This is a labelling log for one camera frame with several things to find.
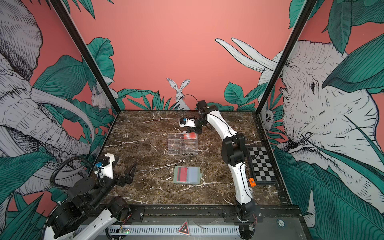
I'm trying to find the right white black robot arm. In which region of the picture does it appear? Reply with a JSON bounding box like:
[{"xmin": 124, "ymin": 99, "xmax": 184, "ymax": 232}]
[{"xmin": 180, "ymin": 100, "xmax": 256, "ymax": 222}]

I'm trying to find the small orange toy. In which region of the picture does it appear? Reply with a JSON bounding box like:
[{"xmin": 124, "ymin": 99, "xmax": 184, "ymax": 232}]
[{"xmin": 249, "ymin": 178, "xmax": 256, "ymax": 187}]

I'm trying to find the white slotted cable duct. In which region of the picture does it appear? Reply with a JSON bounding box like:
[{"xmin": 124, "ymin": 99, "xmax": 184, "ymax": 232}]
[{"xmin": 108, "ymin": 225, "xmax": 240, "ymax": 236}]

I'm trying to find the black mounting rail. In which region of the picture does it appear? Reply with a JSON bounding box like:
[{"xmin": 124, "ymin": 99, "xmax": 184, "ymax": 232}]
[{"xmin": 125, "ymin": 205, "xmax": 305, "ymax": 225}]

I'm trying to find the red warning triangle sticker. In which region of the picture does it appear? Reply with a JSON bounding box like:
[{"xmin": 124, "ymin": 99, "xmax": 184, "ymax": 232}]
[{"xmin": 178, "ymin": 220, "xmax": 191, "ymax": 236}]

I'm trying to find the black frame post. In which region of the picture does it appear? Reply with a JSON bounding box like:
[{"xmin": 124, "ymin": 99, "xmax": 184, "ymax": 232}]
[
  {"xmin": 50, "ymin": 0, "xmax": 121, "ymax": 114},
  {"xmin": 256, "ymin": 0, "xmax": 317, "ymax": 116}
]

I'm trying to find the black white checkerboard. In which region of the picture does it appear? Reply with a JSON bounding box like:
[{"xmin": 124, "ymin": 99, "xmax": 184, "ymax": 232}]
[{"xmin": 247, "ymin": 146, "xmax": 277, "ymax": 185}]

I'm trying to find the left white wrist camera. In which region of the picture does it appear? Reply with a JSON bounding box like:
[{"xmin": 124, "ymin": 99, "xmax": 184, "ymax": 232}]
[{"xmin": 95, "ymin": 154, "xmax": 116, "ymax": 179}]

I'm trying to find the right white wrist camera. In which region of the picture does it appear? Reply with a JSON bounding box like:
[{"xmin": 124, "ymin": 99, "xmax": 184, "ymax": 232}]
[{"xmin": 179, "ymin": 118, "xmax": 196, "ymax": 128}]

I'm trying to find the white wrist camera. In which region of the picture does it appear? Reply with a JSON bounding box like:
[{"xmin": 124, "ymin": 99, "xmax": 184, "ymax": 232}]
[
  {"xmin": 179, "ymin": 118, "xmax": 196, "ymax": 128},
  {"xmin": 95, "ymin": 154, "xmax": 116, "ymax": 179}
]

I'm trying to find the right black frame post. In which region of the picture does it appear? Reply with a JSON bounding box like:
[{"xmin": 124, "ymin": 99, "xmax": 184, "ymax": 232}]
[{"xmin": 256, "ymin": 0, "xmax": 317, "ymax": 116}]

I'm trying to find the clear plastic organizer box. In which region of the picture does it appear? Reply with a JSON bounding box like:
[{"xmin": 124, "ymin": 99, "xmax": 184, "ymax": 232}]
[{"xmin": 168, "ymin": 131, "xmax": 199, "ymax": 155}]

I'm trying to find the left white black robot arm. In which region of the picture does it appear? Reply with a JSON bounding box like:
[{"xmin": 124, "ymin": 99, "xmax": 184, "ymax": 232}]
[{"xmin": 40, "ymin": 164, "xmax": 137, "ymax": 240}]

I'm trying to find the left black frame post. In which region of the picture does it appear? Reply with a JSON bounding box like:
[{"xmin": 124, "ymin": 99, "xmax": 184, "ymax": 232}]
[{"xmin": 50, "ymin": 0, "xmax": 121, "ymax": 114}]

